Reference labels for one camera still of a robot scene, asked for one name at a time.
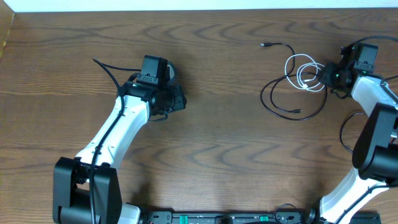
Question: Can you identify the white usb cable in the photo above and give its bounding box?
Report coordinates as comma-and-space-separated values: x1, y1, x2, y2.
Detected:
284, 54, 326, 93

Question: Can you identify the black usb cable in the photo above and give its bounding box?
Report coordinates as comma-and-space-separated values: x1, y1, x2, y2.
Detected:
259, 42, 328, 121

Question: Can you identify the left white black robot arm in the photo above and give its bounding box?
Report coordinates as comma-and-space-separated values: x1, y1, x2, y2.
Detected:
52, 82, 187, 223

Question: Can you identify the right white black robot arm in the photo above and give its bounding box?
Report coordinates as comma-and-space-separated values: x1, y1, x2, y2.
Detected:
314, 62, 397, 223

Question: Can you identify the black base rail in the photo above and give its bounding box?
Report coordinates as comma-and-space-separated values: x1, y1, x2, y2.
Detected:
136, 210, 382, 224

